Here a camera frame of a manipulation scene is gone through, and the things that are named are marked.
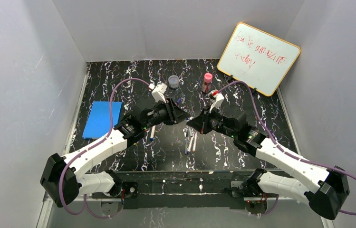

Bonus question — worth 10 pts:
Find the checkered black white pen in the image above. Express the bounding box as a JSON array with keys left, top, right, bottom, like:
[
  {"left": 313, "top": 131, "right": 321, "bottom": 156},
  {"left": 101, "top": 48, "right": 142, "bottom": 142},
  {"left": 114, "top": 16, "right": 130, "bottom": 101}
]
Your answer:
[{"left": 183, "top": 127, "right": 188, "bottom": 154}]

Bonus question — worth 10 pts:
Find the purple white marker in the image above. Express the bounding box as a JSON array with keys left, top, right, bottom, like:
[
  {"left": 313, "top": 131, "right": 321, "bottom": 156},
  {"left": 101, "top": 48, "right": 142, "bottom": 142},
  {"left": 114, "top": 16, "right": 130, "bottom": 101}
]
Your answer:
[{"left": 186, "top": 127, "right": 194, "bottom": 154}]

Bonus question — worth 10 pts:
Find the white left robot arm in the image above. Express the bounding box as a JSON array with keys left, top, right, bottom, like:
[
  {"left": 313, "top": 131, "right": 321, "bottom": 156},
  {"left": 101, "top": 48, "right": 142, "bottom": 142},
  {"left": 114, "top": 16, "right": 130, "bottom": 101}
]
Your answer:
[{"left": 40, "top": 98, "right": 191, "bottom": 207}]

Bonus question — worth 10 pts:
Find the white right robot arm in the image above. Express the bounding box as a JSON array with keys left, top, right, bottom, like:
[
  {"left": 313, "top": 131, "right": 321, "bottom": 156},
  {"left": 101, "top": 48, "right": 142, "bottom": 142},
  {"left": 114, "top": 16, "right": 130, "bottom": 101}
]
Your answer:
[{"left": 187, "top": 107, "right": 349, "bottom": 220}]

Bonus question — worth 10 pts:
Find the blue capped white marker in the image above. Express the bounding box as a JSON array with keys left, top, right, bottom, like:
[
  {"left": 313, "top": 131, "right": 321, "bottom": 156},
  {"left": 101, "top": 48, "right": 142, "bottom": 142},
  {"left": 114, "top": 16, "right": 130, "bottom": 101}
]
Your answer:
[{"left": 150, "top": 125, "right": 156, "bottom": 141}]

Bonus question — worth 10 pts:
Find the clear round plastic container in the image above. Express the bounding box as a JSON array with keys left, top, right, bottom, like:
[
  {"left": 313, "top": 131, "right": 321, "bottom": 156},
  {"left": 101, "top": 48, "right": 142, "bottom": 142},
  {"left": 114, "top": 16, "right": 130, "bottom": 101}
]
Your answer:
[{"left": 168, "top": 75, "right": 180, "bottom": 89}]

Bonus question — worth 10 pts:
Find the pink capped bottle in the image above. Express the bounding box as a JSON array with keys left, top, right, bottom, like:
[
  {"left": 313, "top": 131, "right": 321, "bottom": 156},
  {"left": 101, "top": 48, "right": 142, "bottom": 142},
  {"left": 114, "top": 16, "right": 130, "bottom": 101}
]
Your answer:
[{"left": 202, "top": 73, "right": 213, "bottom": 94}]

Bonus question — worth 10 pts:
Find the blue foam pad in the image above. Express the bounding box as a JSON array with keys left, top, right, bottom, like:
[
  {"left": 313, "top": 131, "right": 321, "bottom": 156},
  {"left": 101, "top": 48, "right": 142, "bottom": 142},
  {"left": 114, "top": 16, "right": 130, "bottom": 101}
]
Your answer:
[{"left": 82, "top": 101, "right": 111, "bottom": 140}]

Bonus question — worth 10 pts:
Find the yellow framed whiteboard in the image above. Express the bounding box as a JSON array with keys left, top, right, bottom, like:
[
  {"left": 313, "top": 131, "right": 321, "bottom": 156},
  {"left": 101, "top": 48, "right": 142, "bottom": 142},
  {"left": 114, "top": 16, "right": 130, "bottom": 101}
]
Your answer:
[{"left": 217, "top": 22, "right": 301, "bottom": 96}]

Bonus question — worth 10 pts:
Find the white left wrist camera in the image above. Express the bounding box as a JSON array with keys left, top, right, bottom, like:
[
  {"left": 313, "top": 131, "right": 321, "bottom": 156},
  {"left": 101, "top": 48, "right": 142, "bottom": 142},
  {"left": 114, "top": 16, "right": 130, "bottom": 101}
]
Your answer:
[{"left": 148, "top": 83, "right": 167, "bottom": 103}]

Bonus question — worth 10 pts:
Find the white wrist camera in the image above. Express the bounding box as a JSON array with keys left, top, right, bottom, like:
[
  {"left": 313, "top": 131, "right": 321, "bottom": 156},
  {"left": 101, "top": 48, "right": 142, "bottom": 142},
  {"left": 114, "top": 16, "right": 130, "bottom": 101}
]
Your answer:
[
  {"left": 148, "top": 83, "right": 167, "bottom": 103},
  {"left": 208, "top": 90, "right": 224, "bottom": 113}
]

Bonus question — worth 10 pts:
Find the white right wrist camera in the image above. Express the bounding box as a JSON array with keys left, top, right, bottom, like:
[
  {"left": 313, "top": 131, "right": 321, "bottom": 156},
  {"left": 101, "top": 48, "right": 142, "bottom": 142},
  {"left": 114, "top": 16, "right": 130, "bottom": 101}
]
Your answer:
[{"left": 208, "top": 90, "right": 224, "bottom": 113}]

